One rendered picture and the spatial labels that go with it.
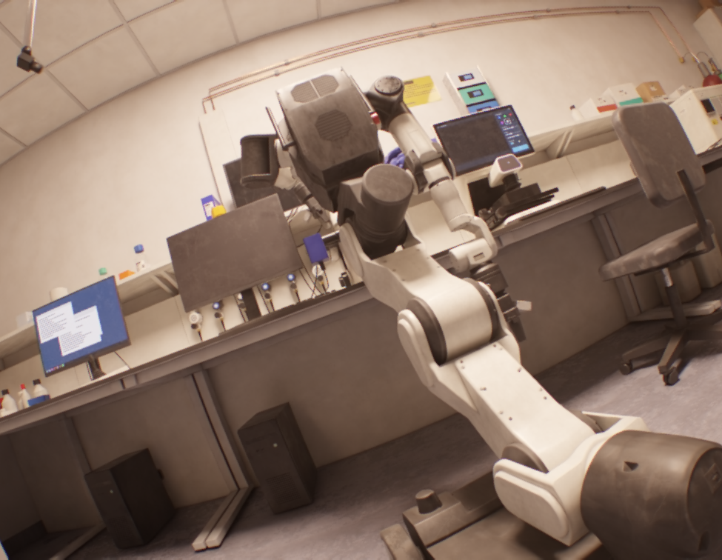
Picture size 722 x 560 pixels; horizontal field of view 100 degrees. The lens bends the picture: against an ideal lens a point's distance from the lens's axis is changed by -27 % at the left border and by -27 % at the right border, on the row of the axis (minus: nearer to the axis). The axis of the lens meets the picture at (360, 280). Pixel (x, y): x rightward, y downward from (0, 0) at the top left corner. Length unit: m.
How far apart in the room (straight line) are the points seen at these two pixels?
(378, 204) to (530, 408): 0.50
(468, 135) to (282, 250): 0.97
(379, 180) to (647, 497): 0.76
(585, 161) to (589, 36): 1.37
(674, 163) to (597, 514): 1.29
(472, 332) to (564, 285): 1.77
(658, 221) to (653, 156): 1.63
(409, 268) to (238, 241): 1.00
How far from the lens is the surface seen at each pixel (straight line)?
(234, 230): 1.78
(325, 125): 1.07
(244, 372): 2.22
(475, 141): 1.94
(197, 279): 1.77
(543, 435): 0.68
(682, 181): 1.59
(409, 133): 1.19
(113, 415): 2.58
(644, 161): 1.47
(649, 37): 4.45
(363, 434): 2.22
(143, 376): 1.53
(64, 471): 2.93
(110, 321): 2.05
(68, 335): 2.17
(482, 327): 0.80
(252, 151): 1.24
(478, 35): 3.26
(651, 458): 0.51
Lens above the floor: 0.61
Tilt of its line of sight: 6 degrees up
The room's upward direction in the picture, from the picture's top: 21 degrees counter-clockwise
